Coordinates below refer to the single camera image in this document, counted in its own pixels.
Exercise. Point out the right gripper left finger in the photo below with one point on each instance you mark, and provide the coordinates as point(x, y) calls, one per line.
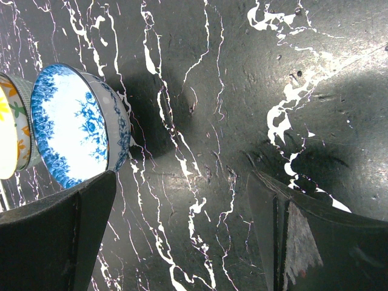
point(52, 243)

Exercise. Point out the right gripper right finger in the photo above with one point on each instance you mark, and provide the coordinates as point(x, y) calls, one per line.
point(305, 244)

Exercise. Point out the yellow floral bowl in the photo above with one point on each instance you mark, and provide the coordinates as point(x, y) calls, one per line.
point(18, 147)

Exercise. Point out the blue floral bowl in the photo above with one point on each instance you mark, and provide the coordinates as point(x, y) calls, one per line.
point(80, 124)

